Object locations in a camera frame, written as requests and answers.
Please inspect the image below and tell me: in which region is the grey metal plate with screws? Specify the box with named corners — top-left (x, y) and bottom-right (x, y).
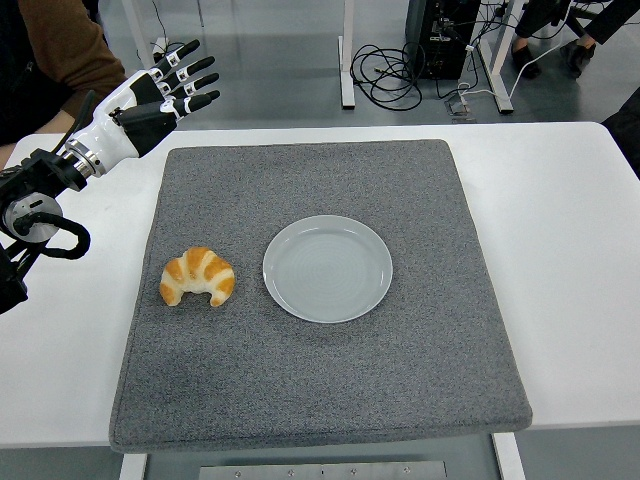
top-left (198, 460), bottom-right (449, 480)

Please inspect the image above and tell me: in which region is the dark object at table edge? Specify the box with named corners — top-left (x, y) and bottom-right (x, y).
top-left (599, 84), bottom-right (640, 181)

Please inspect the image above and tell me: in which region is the black office chair base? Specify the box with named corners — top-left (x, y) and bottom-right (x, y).
top-left (569, 0), bottom-right (601, 39)

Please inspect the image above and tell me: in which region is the person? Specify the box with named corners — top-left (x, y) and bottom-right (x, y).
top-left (0, 0), bottom-right (127, 147)
top-left (510, 0), bottom-right (640, 79)

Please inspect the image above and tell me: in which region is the coiled black floor cable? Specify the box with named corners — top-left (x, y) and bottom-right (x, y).
top-left (349, 42), bottom-right (426, 112)

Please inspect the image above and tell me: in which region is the round grey plate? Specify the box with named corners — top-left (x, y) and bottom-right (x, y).
top-left (262, 214), bottom-right (394, 325)

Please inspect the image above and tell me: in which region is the grey felt mat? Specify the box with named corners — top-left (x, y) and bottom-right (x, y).
top-left (107, 138), bottom-right (533, 454)

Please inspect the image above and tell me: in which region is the grey floor outlet box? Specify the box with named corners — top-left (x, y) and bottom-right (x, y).
top-left (444, 94), bottom-right (476, 123)

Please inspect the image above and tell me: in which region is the black computer tower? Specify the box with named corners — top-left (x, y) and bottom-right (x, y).
top-left (403, 0), bottom-right (481, 81)

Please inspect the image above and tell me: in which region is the white table leg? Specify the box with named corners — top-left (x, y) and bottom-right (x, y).
top-left (118, 453), bottom-right (149, 480)
top-left (491, 431), bottom-right (527, 480)

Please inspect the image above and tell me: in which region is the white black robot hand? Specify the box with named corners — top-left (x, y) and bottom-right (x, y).
top-left (73, 39), bottom-right (222, 172)

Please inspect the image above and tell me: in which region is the white floor cable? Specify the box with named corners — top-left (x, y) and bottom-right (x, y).
top-left (457, 0), bottom-right (571, 101)

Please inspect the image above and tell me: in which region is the golden croissant bread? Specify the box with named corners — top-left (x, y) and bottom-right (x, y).
top-left (158, 246), bottom-right (237, 308)

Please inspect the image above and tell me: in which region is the white desk leg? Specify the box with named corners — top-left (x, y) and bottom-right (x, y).
top-left (474, 0), bottom-right (515, 114)
top-left (130, 0), bottom-right (169, 71)
top-left (336, 0), bottom-right (357, 110)

